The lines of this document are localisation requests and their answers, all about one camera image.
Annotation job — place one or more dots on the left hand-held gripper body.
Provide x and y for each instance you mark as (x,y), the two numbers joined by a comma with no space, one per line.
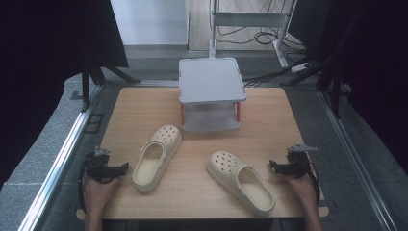
(97,166)

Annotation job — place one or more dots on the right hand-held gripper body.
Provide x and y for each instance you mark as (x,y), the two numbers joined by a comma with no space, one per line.
(298,163)

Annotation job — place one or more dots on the cream clog shoe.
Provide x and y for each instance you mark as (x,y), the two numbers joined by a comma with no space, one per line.
(157,157)
(240,179)

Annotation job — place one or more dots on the grey two-tier shoe rack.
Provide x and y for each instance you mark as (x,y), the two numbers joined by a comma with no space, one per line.
(210,80)

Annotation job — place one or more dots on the person's left hand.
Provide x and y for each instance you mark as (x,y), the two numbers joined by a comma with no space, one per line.
(97,192)

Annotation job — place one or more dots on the person's right hand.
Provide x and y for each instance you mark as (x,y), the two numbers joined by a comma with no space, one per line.
(301,189)

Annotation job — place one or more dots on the black tripod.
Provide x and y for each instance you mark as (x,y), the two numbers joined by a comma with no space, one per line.
(335,86)
(86,86)

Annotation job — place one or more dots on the white power strip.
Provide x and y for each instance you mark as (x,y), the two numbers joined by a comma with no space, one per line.
(300,67)

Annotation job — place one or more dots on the black curtain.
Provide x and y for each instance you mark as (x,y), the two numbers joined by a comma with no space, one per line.
(48,48)
(378,64)

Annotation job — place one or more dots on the white metal stand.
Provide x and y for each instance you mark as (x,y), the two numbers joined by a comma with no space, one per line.
(250,19)

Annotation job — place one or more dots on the aluminium floor rail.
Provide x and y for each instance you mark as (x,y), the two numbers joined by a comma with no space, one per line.
(356,160)
(57,163)

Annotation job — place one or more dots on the black floor socket frame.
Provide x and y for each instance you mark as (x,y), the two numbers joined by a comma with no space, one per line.
(93,123)

